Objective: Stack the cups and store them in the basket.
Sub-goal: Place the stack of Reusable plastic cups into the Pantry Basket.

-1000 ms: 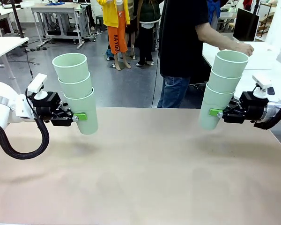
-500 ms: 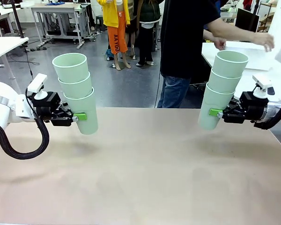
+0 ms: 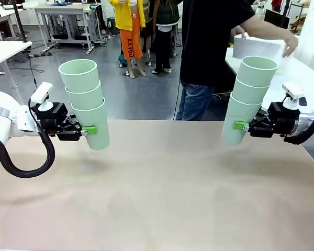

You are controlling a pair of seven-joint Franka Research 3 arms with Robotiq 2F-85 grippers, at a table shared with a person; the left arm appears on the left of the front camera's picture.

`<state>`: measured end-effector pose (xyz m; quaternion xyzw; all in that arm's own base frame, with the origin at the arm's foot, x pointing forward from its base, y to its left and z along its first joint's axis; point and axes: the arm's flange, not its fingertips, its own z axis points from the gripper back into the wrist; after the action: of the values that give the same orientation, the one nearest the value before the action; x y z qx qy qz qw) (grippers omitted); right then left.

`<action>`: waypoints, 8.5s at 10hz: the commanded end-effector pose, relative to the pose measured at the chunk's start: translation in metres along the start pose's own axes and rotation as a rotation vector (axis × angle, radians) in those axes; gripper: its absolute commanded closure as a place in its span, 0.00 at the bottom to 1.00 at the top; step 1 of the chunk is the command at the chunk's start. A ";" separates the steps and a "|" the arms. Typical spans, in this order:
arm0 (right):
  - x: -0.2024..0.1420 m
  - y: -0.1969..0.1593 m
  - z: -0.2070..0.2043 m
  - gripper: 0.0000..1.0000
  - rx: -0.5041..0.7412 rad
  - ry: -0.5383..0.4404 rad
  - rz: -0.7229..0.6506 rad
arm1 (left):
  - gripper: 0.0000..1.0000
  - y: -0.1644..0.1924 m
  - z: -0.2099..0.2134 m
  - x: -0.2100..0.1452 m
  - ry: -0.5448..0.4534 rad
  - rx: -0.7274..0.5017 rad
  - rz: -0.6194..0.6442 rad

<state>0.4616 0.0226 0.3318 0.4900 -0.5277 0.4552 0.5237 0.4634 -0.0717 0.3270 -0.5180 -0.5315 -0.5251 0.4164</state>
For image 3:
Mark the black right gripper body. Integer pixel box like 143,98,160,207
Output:
266,101,300,137

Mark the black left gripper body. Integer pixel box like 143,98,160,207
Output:
39,102,73,136

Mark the pale green plastic cup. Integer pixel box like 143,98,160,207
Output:
71,97,110,151
64,79,105,110
231,75,272,106
58,59,99,93
237,55,279,87
221,93,264,146

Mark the white plastic basket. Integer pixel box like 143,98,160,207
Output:
232,35,288,60

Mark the person's right forearm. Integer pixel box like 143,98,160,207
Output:
237,14,288,44

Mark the white table with basket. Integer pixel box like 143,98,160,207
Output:
224,47,314,116

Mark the person's right hand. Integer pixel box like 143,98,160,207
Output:
282,36,299,58

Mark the person's left hand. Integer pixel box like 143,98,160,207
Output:
230,26,246,39

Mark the white table with black pole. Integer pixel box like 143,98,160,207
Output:
0,40,32,89

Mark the person in black t-shirt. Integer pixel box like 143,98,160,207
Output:
174,0,256,121

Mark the white partition panel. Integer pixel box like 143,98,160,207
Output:
294,0,314,79

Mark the black computer monitor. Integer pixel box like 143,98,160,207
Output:
264,9,290,30

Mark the black vertical pole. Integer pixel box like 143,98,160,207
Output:
10,0,28,42

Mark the small dark stool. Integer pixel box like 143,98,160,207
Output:
107,17,116,35

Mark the wooden shelf rack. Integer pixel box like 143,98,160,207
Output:
289,2,308,33

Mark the figure in yellow jacket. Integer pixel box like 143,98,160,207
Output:
108,0,147,79

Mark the person in black skirt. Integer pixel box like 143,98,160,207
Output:
140,0,158,65

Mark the white background desk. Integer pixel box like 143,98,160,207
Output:
0,6,26,40

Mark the person in dark green jacket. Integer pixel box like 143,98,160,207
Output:
151,0,180,75

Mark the left gripper's white wrist camera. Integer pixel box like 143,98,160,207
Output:
29,81,54,112

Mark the gripper's white wrist camera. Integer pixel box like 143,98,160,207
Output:
29,81,54,112
281,82,308,109

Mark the right gripper's white wrist camera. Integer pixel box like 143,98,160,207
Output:
281,82,308,109

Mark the right arm's black sleeved cable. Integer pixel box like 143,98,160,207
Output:
283,103,314,145

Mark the arm's black sleeved cable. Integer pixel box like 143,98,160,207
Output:
283,103,314,145
0,98,56,179

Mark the left arm's black sleeved cable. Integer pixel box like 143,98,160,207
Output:
0,98,56,179

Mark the thin black floor cable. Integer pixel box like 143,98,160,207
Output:
28,51,39,91

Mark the grey metal frame desk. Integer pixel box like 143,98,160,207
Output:
33,2,100,55

